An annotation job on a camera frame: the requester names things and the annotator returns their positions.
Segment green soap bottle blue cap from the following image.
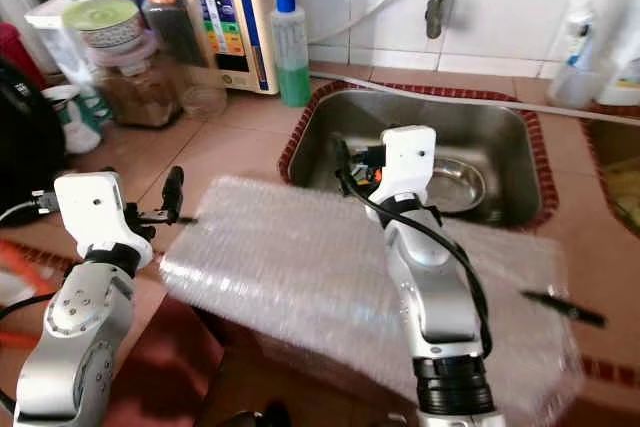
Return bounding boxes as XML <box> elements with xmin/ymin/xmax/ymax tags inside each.
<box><xmin>270</xmin><ymin>0</ymin><xmax>311</xmax><ymax>108</ymax></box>

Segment stainless steel sink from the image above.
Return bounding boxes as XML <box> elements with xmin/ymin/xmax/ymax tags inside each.
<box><xmin>285</xmin><ymin>89</ymin><xmax>551</xmax><ymax>228</ymax></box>

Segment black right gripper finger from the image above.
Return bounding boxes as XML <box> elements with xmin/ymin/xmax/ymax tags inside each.
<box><xmin>334</xmin><ymin>134</ymin><xmax>359</xmax><ymax>194</ymax></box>

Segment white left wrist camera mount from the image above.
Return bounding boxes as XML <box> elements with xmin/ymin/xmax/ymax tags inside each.
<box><xmin>53</xmin><ymin>172</ymin><xmax>154</xmax><ymax>268</ymax></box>

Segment beige water ioniser appliance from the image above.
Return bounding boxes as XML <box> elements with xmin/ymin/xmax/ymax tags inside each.
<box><xmin>172</xmin><ymin>0</ymin><xmax>281</xmax><ymax>96</ymax></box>

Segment black round appliance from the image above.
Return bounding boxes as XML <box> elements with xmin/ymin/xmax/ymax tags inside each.
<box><xmin>0</xmin><ymin>57</ymin><xmax>71</xmax><ymax>228</ymax></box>

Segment black pointed strip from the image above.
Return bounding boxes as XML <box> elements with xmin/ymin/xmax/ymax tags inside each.
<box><xmin>520</xmin><ymin>290</ymin><xmax>608</xmax><ymax>328</ymax></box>

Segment white pipe along wall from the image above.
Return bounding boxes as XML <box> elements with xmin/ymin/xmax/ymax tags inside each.
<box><xmin>310</xmin><ymin>72</ymin><xmax>640</xmax><ymax>128</ymax></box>

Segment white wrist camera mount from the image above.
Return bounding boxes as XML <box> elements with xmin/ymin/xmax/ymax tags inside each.
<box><xmin>53</xmin><ymin>172</ymin><xmax>154</xmax><ymax>268</ymax></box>
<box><xmin>380</xmin><ymin>125</ymin><xmax>436</xmax><ymax>203</ymax></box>

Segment white mug with green print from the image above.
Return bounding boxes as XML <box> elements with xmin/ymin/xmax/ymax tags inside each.
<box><xmin>43</xmin><ymin>85</ymin><xmax>106</xmax><ymax>153</ymax></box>

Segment clear bubble wrap sheet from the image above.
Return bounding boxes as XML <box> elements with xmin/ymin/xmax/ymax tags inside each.
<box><xmin>160</xmin><ymin>177</ymin><xmax>586</xmax><ymax>427</ymax></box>

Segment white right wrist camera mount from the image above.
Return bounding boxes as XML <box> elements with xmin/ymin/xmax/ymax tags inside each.
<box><xmin>380</xmin><ymin>125</ymin><xmax>436</xmax><ymax>203</ymax></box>

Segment patterned tin with green lid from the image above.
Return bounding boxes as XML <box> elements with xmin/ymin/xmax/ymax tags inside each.
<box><xmin>62</xmin><ymin>0</ymin><xmax>146</xmax><ymax>53</ymax></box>

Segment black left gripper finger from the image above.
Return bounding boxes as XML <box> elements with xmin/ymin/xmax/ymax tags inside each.
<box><xmin>165</xmin><ymin>165</ymin><xmax>187</xmax><ymax>227</ymax></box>

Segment brown-filled jar with pink lid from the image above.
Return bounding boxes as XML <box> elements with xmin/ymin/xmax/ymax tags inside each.
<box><xmin>90</xmin><ymin>37</ymin><xmax>176</xmax><ymax>128</ymax></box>

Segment glass jar with orange lid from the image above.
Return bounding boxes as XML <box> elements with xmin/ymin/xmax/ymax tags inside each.
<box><xmin>138</xmin><ymin>0</ymin><xmax>226</xmax><ymax>118</ymax></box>

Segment white bottle blue-green label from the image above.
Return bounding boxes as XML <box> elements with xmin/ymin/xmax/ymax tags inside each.
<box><xmin>565</xmin><ymin>7</ymin><xmax>601</xmax><ymax>73</ymax></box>

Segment red plastic container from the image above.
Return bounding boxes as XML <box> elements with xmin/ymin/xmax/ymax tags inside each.
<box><xmin>0</xmin><ymin>22</ymin><xmax>26</xmax><ymax>78</ymax></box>

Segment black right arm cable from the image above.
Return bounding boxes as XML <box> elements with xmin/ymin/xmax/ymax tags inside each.
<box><xmin>345</xmin><ymin>172</ymin><xmax>496</xmax><ymax>358</ymax></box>

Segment round steel plate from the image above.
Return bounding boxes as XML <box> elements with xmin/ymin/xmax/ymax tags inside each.
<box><xmin>428</xmin><ymin>155</ymin><xmax>488</xmax><ymax>215</ymax></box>

